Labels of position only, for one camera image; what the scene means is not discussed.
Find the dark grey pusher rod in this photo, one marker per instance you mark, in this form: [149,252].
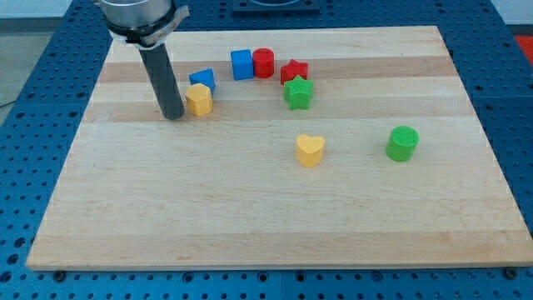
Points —
[164,84]

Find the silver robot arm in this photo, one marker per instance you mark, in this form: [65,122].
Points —
[146,24]

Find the red star block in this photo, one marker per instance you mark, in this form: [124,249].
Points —
[292,69]

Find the green star block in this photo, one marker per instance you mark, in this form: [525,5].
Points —
[298,93]

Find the yellow heart block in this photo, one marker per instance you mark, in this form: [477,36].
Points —
[310,150]

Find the blue triangle block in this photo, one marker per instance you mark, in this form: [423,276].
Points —
[205,77]

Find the yellow hexagon block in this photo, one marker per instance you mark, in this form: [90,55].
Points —
[199,99]

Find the blue cube block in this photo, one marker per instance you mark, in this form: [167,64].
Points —
[242,64]

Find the red cylinder block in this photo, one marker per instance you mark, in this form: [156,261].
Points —
[263,60]

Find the wooden board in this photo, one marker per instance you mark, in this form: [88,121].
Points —
[225,191]

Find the green cylinder block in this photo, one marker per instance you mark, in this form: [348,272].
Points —
[402,143]

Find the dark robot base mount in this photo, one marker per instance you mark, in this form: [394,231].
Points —
[275,6]

